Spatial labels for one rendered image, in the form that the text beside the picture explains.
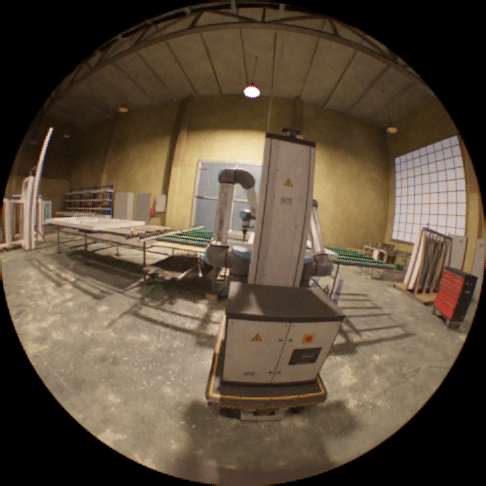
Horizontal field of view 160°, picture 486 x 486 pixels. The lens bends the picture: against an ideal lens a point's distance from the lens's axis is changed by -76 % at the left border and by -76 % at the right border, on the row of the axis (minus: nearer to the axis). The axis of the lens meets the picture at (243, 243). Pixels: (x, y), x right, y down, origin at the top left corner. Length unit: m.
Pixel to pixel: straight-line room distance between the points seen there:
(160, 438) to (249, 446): 0.51
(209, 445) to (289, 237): 1.39
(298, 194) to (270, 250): 0.39
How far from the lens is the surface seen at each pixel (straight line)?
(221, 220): 1.24
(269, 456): 1.27
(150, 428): 1.32
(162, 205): 9.67
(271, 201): 1.05
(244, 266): 1.20
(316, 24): 7.96
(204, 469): 1.17
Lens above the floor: 1.21
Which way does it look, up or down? 9 degrees down
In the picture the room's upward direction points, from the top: 7 degrees clockwise
